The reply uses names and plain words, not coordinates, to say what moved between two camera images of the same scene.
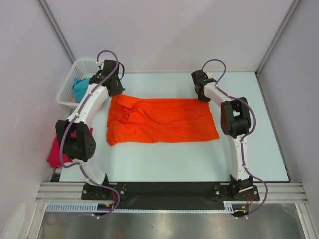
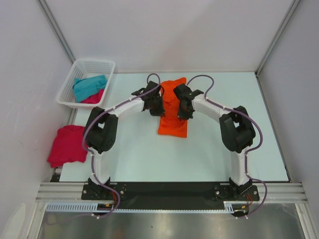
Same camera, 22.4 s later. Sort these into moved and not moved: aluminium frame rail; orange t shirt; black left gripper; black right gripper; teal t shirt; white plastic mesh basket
Moved: black right gripper; orange t shirt; black left gripper
Not moved: aluminium frame rail; white plastic mesh basket; teal t shirt
